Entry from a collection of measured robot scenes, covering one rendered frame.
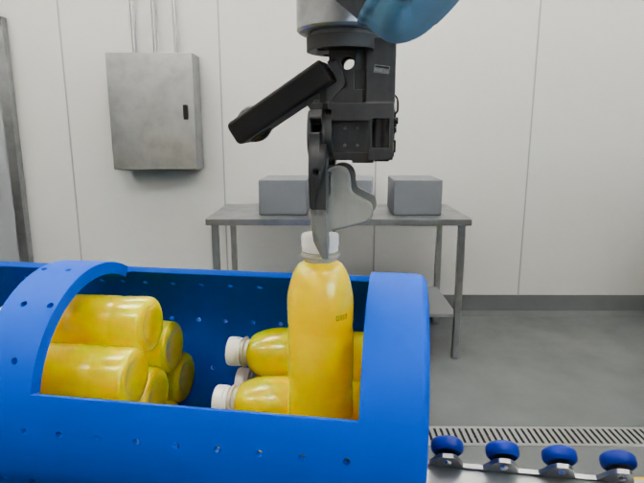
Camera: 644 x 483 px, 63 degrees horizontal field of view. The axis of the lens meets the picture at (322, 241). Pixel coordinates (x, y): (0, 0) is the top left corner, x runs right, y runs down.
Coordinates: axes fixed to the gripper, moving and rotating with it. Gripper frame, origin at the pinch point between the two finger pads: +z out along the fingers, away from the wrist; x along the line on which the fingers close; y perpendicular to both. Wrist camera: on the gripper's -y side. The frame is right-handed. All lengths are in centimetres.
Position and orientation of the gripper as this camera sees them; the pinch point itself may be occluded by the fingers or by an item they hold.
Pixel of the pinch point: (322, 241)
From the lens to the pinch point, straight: 54.5
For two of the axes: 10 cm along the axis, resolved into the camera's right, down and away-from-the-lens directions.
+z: 0.0, 9.8, 2.0
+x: 1.5, -2.0, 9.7
